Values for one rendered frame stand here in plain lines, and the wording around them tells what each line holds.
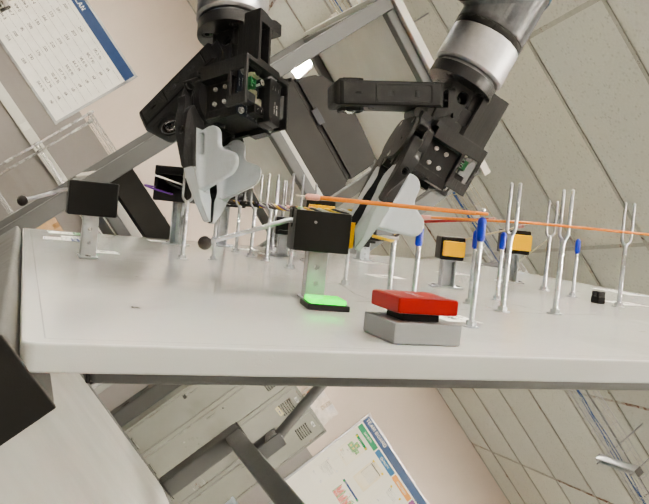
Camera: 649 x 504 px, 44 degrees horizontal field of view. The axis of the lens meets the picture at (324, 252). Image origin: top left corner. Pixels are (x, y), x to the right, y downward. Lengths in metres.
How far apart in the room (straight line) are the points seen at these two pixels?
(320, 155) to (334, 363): 1.40
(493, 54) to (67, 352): 0.52
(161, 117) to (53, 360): 0.42
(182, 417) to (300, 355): 7.36
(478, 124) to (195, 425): 7.18
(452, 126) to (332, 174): 1.11
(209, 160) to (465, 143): 0.25
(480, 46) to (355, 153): 1.14
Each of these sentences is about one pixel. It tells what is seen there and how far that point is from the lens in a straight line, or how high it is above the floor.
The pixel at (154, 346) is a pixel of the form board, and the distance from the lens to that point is 0.50.
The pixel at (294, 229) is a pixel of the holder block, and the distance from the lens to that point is 0.78.
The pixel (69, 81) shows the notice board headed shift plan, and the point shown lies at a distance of 8.43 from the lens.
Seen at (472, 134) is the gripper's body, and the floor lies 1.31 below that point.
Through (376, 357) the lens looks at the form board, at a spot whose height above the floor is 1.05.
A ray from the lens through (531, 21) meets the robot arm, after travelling 0.86.
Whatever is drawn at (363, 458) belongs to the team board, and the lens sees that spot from 8.90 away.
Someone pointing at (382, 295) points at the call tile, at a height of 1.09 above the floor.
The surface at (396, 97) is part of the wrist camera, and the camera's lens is 0.81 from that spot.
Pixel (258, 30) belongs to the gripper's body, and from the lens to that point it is 0.81.
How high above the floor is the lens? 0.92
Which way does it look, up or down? 15 degrees up
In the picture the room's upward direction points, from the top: 55 degrees clockwise
